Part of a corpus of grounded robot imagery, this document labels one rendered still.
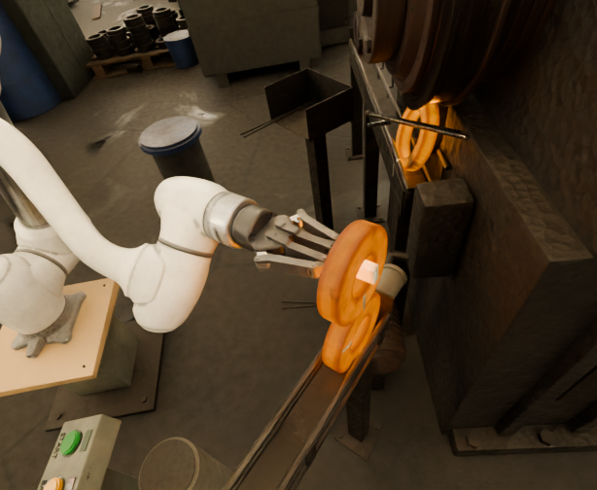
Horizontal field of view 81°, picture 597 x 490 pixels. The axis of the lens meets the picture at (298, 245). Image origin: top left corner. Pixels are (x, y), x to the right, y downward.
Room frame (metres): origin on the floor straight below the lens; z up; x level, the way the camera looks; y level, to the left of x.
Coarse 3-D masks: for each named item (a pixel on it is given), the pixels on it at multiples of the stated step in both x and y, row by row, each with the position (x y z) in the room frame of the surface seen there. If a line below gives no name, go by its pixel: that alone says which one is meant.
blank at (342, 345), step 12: (372, 300) 0.32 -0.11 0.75; (372, 312) 0.32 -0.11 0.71; (360, 324) 0.29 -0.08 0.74; (372, 324) 0.32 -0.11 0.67; (336, 336) 0.26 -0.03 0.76; (348, 336) 0.26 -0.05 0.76; (360, 336) 0.30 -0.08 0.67; (324, 348) 0.26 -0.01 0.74; (336, 348) 0.25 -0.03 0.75; (348, 348) 0.26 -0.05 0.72; (360, 348) 0.28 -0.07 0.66; (324, 360) 0.25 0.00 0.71; (336, 360) 0.24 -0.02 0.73; (348, 360) 0.26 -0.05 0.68
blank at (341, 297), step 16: (352, 224) 0.33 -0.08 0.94; (368, 224) 0.33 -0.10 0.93; (336, 240) 0.30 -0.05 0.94; (352, 240) 0.30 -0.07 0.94; (368, 240) 0.30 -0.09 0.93; (384, 240) 0.34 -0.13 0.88; (336, 256) 0.28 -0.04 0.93; (352, 256) 0.28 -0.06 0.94; (368, 256) 0.30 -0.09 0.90; (384, 256) 0.34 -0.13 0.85; (336, 272) 0.26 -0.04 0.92; (352, 272) 0.27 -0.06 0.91; (320, 288) 0.26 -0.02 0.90; (336, 288) 0.25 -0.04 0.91; (352, 288) 0.27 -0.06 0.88; (368, 288) 0.29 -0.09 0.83; (320, 304) 0.25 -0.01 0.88; (336, 304) 0.24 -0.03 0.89; (352, 304) 0.26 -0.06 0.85; (336, 320) 0.24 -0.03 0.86; (352, 320) 0.26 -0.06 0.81
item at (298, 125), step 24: (312, 72) 1.38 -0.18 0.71; (288, 96) 1.36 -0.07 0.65; (312, 96) 1.40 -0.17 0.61; (336, 96) 1.15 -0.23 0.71; (288, 120) 1.29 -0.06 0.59; (312, 120) 1.10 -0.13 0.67; (336, 120) 1.15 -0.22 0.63; (312, 144) 1.20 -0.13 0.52; (312, 168) 1.22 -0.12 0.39; (312, 192) 1.24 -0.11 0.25
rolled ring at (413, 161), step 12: (432, 108) 0.75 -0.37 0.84; (432, 120) 0.72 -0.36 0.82; (408, 132) 0.83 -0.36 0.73; (420, 132) 0.72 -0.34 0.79; (432, 132) 0.70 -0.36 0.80; (396, 144) 0.83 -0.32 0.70; (408, 144) 0.81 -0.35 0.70; (420, 144) 0.70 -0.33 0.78; (432, 144) 0.69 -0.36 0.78; (408, 156) 0.73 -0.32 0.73; (420, 156) 0.69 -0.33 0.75; (408, 168) 0.71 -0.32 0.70
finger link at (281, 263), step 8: (256, 256) 0.35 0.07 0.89; (264, 256) 0.35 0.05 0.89; (272, 256) 0.35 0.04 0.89; (280, 256) 0.34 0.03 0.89; (272, 264) 0.34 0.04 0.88; (280, 264) 0.33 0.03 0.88; (288, 264) 0.32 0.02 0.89; (296, 264) 0.32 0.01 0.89; (304, 264) 0.31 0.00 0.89; (312, 264) 0.31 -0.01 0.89; (288, 272) 0.33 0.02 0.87; (296, 272) 0.32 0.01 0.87; (304, 272) 0.31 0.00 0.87
